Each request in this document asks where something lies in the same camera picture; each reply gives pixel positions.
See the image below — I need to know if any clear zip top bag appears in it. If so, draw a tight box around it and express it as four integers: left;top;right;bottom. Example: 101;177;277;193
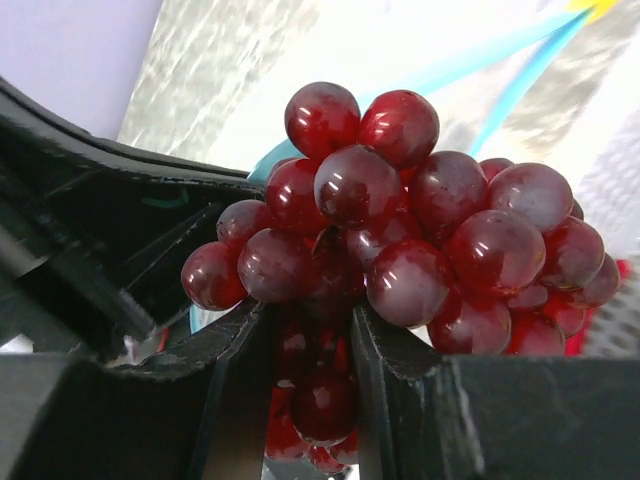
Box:
119;1;639;172

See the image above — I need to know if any red grape bunch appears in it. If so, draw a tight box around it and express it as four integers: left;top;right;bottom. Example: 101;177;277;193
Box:
181;82;626;475

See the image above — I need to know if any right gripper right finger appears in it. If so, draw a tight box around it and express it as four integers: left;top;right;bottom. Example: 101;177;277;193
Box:
352;304;639;480

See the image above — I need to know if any red chili pepper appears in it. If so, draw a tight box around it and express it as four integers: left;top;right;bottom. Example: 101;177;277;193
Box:
564;259;633;357

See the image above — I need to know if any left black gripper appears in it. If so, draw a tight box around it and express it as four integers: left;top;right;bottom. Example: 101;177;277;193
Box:
1;82;263;360

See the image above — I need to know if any white plastic basket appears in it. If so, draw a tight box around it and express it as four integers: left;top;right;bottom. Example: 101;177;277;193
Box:
561;110;639;358

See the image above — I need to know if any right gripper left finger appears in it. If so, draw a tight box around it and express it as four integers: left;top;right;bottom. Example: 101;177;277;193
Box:
1;300;272;479

